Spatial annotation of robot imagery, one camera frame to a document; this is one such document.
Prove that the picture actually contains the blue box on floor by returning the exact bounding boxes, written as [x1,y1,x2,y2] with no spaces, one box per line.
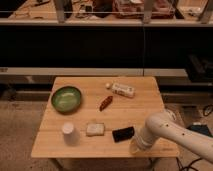
[187,124,213,137]

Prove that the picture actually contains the white paper cup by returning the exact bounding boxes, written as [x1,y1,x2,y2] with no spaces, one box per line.
[61,122,80,146]

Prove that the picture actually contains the green bowl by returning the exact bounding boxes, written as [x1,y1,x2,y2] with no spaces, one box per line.
[51,86,82,113]

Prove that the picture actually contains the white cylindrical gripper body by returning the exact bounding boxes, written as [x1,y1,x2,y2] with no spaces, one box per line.
[129,135,150,154]

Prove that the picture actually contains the black eraser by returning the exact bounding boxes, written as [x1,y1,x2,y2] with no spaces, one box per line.
[112,127,135,142]

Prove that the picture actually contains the wooden table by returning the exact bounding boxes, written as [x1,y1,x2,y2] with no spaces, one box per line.
[31,76,180,171]

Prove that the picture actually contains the white plastic bottle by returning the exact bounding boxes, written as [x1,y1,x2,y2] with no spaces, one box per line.
[105,83,135,98]

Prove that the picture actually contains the beige sponge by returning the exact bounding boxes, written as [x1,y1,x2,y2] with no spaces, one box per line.
[86,123,105,136]

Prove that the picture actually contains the black cable on floor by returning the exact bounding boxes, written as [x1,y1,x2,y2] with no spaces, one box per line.
[176,156,208,171]

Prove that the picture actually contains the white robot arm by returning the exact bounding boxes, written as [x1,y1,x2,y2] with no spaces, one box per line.
[130,111,213,164]

